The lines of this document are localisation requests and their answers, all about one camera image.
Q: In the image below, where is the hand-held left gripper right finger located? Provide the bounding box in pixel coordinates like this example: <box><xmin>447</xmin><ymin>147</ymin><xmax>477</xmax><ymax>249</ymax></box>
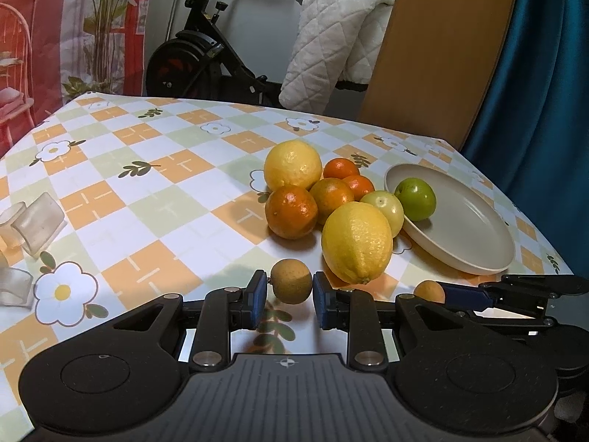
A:
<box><xmin>312</xmin><ymin>271</ymin><xmax>465</xmax><ymax>371</ymax></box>

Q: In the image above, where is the printed wall backdrop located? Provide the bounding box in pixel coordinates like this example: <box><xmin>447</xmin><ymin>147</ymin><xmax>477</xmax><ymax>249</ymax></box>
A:
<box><xmin>0</xmin><ymin>0</ymin><xmax>155</xmax><ymax>157</ymax></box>

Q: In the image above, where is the beige plate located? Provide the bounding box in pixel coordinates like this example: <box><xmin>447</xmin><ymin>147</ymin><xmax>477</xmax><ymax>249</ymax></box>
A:
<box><xmin>384</xmin><ymin>163</ymin><xmax>515</xmax><ymax>276</ymax></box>

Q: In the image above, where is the round yellow lemon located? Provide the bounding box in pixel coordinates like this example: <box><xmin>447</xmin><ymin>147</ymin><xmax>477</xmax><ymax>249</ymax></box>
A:
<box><xmin>264</xmin><ymin>139</ymin><xmax>324</xmax><ymax>193</ymax></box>

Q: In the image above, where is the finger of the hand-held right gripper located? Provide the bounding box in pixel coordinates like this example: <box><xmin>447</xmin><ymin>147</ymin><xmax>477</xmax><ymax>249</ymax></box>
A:
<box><xmin>437</xmin><ymin>274</ymin><xmax>589</xmax><ymax>311</ymax></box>
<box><xmin>455</xmin><ymin>308</ymin><xmax>560</xmax><ymax>330</ymax></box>

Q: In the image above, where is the bright orange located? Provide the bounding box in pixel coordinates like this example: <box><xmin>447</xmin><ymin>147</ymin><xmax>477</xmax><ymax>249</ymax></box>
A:
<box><xmin>264</xmin><ymin>185</ymin><xmax>319</xmax><ymax>240</ymax></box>

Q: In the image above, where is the pile of clear plastic pieces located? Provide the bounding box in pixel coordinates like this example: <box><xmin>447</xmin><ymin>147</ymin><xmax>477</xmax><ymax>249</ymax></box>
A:
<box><xmin>0</xmin><ymin>192</ymin><xmax>68</xmax><ymax>307</ymax></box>

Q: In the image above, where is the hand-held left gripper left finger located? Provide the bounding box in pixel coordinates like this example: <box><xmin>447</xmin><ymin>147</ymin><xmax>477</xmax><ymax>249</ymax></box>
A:
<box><xmin>113</xmin><ymin>271</ymin><xmax>268</xmax><ymax>373</ymax></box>

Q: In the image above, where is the black exercise bike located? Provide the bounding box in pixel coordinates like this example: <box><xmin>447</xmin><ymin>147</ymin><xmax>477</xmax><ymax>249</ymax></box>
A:
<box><xmin>146</xmin><ymin>0</ymin><xmax>295</xmax><ymax>109</ymax></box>

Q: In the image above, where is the small brown round fruit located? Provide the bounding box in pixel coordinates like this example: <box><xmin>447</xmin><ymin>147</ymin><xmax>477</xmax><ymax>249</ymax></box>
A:
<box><xmin>271</xmin><ymin>259</ymin><xmax>312</xmax><ymax>305</ymax></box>

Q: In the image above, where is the teal curtain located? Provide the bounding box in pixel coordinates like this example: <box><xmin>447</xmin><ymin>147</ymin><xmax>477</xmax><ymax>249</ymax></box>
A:
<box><xmin>460</xmin><ymin>0</ymin><xmax>589</xmax><ymax>281</ymax></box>

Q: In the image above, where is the greenish brown orange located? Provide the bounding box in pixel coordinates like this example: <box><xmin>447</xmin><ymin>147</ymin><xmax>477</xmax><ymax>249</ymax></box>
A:
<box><xmin>309</xmin><ymin>177</ymin><xmax>355</xmax><ymax>210</ymax></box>

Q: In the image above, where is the small yellow round fruit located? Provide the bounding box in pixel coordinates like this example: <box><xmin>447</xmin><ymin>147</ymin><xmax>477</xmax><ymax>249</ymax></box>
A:
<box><xmin>413</xmin><ymin>280</ymin><xmax>446</xmax><ymax>305</ymax></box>

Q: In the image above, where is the small tangerine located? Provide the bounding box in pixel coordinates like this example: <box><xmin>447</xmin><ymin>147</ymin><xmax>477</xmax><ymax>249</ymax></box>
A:
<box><xmin>323</xmin><ymin>158</ymin><xmax>360</xmax><ymax>180</ymax></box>
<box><xmin>343</xmin><ymin>174</ymin><xmax>375</xmax><ymax>202</ymax></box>

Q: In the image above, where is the white quilted blanket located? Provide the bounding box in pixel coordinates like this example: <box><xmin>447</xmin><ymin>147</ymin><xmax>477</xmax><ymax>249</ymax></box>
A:
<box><xmin>278</xmin><ymin>0</ymin><xmax>397</xmax><ymax>113</ymax></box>

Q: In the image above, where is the wooden board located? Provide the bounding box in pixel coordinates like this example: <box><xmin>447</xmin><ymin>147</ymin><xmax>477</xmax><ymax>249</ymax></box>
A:
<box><xmin>359</xmin><ymin>0</ymin><xmax>523</xmax><ymax>150</ymax></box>

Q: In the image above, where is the pale green apple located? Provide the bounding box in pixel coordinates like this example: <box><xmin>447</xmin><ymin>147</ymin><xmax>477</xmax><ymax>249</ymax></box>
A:
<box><xmin>360</xmin><ymin>190</ymin><xmax>405</xmax><ymax>239</ymax></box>

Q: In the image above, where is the oval yellow lemon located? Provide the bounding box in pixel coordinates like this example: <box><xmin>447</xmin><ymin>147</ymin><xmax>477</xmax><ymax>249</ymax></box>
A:
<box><xmin>321</xmin><ymin>201</ymin><xmax>394</xmax><ymax>285</ymax></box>

